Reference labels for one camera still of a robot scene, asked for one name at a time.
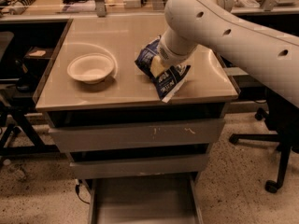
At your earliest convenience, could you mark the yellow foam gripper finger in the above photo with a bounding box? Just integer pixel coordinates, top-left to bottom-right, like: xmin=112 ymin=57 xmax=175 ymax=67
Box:
xmin=150 ymin=55 xmax=165 ymax=77

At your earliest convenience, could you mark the blue chip bag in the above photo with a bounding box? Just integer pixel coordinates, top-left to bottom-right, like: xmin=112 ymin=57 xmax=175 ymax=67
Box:
xmin=135 ymin=36 xmax=191 ymax=103

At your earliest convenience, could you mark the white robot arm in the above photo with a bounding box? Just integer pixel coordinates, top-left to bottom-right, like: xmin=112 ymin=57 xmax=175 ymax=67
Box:
xmin=158 ymin=0 xmax=299 ymax=106

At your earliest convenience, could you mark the grey drawer cabinet with counter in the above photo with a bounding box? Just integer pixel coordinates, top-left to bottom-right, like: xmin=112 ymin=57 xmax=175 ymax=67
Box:
xmin=32 ymin=13 xmax=240 ymax=224

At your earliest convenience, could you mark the middle grey drawer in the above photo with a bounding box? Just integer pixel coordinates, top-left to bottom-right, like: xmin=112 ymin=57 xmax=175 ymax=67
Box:
xmin=70 ymin=154 xmax=208 ymax=179

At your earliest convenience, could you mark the grey drawer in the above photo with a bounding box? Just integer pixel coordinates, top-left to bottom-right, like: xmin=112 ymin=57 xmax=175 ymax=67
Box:
xmin=70 ymin=154 xmax=208 ymax=179
xmin=50 ymin=119 xmax=225 ymax=153

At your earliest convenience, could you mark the top grey drawer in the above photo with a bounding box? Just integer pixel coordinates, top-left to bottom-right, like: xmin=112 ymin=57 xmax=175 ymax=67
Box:
xmin=50 ymin=119 xmax=225 ymax=153

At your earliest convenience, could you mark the open bottom drawer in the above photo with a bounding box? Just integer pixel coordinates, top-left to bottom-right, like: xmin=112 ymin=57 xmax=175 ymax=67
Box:
xmin=88 ymin=174 xmax=204 ymax=224

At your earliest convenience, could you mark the white paper bowl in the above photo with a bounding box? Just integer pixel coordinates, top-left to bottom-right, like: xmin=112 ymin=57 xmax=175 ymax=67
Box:
xmin=67 ymin=53 xmax=115 ymax=84

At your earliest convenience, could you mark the grey horizontal shelf beam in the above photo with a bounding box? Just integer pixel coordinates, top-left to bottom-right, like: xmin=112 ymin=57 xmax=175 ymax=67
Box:
xmin=224 ymin=67 xmax=242 ymax=77

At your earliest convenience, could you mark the black office chair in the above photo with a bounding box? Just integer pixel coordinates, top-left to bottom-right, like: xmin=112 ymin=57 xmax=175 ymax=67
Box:
xmin=229 ymin=89 xmax=299 ymax=193

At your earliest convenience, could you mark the grey metal post left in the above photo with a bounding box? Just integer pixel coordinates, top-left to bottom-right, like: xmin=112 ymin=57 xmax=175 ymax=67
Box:
xmin=94 ymin=0 xmax=107 ymax=17

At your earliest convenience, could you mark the black desk frame left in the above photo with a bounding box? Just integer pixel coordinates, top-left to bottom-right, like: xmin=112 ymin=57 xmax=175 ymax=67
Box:
xmin=0 ymin=84 xmax=60 ymax=168

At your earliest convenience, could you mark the black cable on floor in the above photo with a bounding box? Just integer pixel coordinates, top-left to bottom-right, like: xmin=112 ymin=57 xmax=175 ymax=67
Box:
xmin=74 ymin=183 xmax=91 ymax=205

